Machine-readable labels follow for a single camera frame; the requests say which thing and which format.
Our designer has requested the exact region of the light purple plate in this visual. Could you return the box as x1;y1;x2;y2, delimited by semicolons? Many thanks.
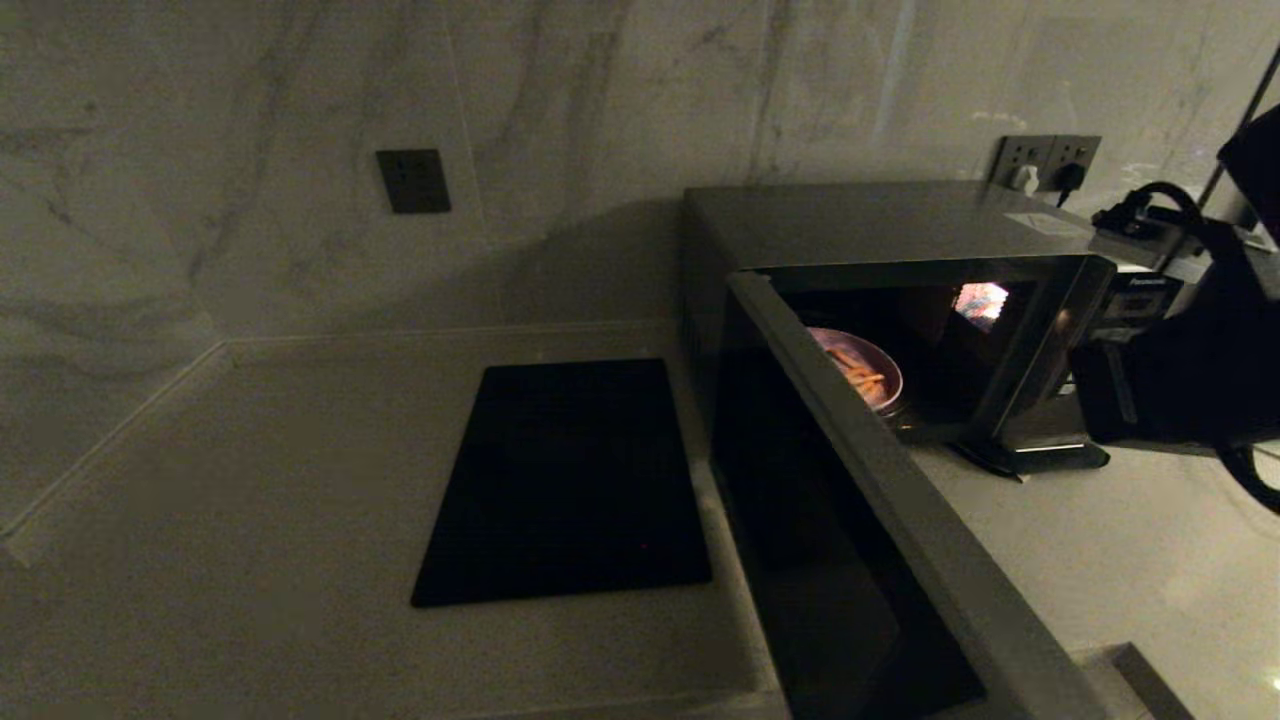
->
805;327;906;417

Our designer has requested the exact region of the black glass microwave door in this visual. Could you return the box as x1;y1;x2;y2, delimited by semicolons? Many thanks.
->
712;270;1116;720

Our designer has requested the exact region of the dark pad under microwave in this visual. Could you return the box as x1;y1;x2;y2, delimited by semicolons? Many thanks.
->
955;438;1113;481

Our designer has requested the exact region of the black glass induction cooktop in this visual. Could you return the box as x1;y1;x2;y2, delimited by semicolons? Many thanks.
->
410;359;713;609

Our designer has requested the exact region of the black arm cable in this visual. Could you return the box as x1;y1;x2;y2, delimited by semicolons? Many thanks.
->
1215;443;1280;515
1120;181;1219;241

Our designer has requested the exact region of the grey double wall socket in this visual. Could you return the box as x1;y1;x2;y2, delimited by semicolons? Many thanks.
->
990;135;1102;197

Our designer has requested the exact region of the dark grey single wall socket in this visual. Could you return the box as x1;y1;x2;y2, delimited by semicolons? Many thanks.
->
376;149;452;214

